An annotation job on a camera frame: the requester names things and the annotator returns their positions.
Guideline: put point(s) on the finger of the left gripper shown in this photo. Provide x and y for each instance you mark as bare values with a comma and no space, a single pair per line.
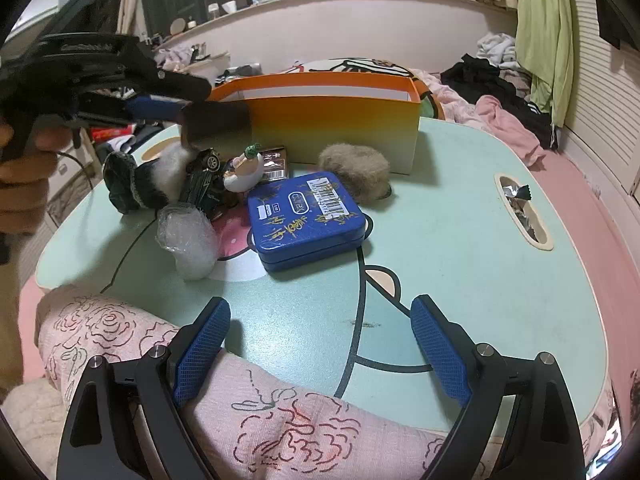
155,109

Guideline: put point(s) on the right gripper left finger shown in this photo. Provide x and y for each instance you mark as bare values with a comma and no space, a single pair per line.
122,412

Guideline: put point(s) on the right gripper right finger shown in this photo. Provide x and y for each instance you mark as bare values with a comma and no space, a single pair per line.
542,439

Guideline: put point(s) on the black fuzzy slipper toy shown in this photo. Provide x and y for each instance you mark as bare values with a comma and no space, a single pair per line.
151,185

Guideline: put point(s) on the green toy car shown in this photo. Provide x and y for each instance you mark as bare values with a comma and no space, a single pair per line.
203,186

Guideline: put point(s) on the duck figurine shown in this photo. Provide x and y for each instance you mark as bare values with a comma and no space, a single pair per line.
244,171

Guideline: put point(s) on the clear plastic bag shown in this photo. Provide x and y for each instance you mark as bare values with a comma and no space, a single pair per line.
186,232

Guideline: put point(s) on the brown card pack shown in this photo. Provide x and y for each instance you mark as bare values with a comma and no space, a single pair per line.
275,164

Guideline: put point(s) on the blue tin box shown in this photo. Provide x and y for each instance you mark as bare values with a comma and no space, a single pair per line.
304,219

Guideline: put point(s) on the beige fluffy pompom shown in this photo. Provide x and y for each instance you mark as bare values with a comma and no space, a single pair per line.
363,171

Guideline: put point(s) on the black power adapter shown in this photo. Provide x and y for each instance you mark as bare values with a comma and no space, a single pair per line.
207,123

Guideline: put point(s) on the person left hand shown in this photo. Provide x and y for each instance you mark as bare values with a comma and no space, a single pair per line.
25,182

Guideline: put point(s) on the red and yellow box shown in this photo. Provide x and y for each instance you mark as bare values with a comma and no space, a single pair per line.
104,134

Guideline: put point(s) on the pink patterned trouser leg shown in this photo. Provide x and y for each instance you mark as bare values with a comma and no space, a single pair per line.
249,424

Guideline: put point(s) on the orange cardboard box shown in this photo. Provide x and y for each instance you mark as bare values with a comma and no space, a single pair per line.
306,112

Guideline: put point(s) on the foil wrappers in slot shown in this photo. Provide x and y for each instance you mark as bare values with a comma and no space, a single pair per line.
518,197

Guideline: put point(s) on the cartoon printed pillow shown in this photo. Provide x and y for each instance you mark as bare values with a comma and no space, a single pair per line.
431,107

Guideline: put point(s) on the pink blanket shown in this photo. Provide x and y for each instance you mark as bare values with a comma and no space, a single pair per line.
454,107

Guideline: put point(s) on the pink garment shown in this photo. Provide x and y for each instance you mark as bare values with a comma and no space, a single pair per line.
506,127

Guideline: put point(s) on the black clothes pile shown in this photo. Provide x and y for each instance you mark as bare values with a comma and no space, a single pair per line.
473,78

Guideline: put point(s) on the green hanging cloth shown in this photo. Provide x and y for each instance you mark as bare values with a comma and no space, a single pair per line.
544,45

